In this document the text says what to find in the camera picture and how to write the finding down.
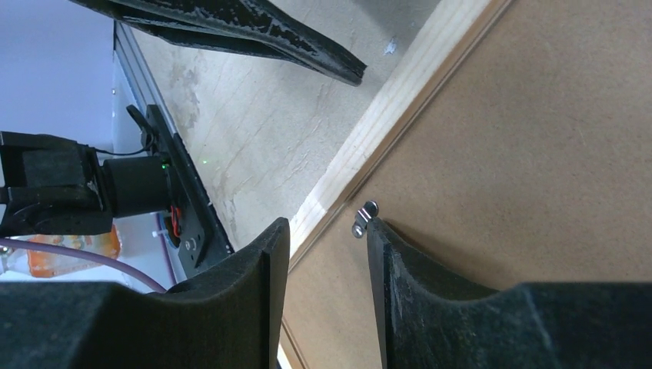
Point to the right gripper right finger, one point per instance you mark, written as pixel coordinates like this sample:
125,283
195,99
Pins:
430,317

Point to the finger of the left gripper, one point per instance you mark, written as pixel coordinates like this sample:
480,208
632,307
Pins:
250,28

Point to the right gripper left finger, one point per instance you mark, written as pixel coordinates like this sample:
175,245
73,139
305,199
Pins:
228,316

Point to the brown cardboard backing board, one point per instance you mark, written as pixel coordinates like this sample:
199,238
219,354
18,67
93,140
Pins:
533,163

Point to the wooden picture frame with glass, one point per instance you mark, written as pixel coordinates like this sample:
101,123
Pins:
387,112

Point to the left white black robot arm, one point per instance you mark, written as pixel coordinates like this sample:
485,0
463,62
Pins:
53,185

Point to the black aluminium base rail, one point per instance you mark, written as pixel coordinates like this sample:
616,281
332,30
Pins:
203,242

